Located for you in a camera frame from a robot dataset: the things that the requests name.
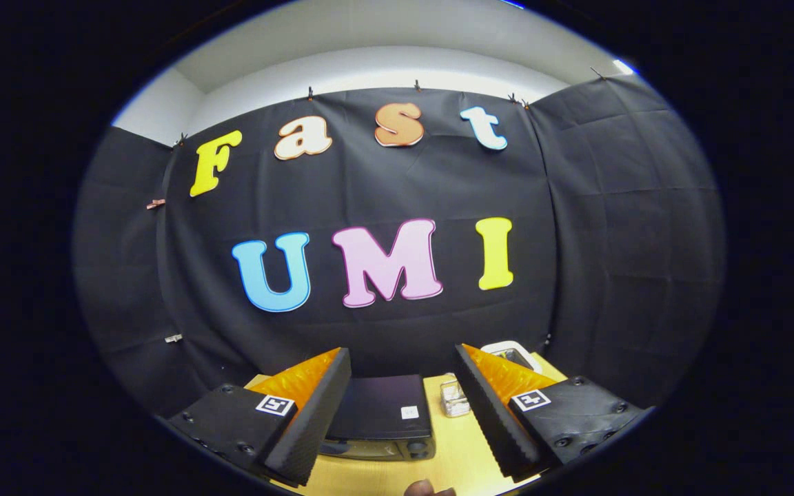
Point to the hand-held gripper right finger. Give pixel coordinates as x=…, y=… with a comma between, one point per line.
x=486, y=413

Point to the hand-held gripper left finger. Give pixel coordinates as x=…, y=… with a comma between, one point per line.
x=318, y=413

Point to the black toaster oven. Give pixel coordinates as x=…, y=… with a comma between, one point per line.
x=383, y=406

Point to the white toaster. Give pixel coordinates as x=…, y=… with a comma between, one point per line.
x=521, y=350

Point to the silver clip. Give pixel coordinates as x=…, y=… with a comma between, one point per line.
x=173, y=338

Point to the pink clip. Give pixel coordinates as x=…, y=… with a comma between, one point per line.
x=156, y=204

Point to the row of black backdrop clips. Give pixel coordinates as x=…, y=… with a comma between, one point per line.
x=311, y=94

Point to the ceiling light panel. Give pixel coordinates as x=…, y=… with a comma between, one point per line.
x=623, y=66

